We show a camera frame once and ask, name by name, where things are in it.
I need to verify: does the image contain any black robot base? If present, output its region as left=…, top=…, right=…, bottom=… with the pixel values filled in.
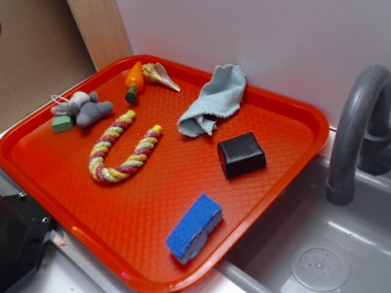
left=1, top=194, right=54, bottom=292

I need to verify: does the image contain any black box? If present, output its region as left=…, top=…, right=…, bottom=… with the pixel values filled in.
left=217, top=132, right=267, bottom=178

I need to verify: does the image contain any red plastic tray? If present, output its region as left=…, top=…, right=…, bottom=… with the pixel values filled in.
left=1, top=56, right=329, bottom=292

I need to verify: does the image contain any light blue cloth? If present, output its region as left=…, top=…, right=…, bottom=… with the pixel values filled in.
left=178, top=64, right=247, bottom=137

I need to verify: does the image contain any beige seashell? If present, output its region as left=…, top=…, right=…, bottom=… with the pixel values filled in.
left=142, top=62, right=181, bottom=92

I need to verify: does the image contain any blue sponge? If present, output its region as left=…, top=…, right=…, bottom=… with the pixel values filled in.
left=166, top=194, right=223, bottom=265

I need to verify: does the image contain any orange toy carrot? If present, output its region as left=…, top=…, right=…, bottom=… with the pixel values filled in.
left=125, top=61, right=144, bottom=104

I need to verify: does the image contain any grey plush mouse toy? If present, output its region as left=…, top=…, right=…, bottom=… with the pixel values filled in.
left=51, top=92, right=114, bottom=128

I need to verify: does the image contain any green block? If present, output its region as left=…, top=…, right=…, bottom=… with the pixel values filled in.
left=51, top=115, right=75, bottom=134

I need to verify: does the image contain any grey toy sink basin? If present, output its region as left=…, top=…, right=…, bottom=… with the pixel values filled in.
left=218, top=156, right=390, bottom=292

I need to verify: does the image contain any wooden board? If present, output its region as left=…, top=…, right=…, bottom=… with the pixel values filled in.
left=67, top=0, right=133, bottom=71

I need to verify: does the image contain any grey toy faucet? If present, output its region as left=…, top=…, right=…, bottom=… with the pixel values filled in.
left=326, top=65, right=390, bottom=206

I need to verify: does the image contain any multicolour twisted rope toy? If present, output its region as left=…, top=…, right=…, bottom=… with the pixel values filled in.
left=88, top=110, right=163, bottom=184

